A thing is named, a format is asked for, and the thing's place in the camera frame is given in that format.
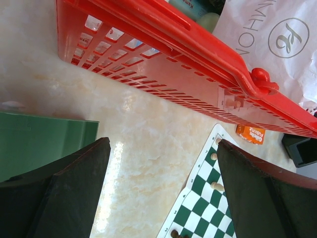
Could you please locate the green plastic tray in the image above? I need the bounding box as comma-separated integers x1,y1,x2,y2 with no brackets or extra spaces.
0,111,99,181

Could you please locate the black plastic bin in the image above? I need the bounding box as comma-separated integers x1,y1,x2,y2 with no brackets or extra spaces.
281,134,317,168

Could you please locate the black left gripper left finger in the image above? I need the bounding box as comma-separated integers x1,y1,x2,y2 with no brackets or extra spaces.
0,137,110,238

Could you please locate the light rook corner piece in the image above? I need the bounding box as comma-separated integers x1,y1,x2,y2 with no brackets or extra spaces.
215,138,221,145

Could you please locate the light pawn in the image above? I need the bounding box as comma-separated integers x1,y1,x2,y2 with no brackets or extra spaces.
211,153,217,161
211,181,225,192

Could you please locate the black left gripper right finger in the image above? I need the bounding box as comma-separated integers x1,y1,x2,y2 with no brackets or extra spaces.
217,139,317,238

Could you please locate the orange razor box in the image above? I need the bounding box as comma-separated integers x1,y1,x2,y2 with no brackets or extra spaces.
236,125,265,145

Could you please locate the white wrapped paper roll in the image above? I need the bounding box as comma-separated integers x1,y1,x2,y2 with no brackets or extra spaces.
213,0,317,112

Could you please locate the red plastic shopping basket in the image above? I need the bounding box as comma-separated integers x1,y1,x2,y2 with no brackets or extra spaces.
56,0,317,138

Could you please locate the green bottle in basket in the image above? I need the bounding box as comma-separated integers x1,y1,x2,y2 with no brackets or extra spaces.
167,0,220,33

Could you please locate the green white chess mat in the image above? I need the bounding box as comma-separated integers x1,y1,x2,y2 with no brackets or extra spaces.
157,124,236,238

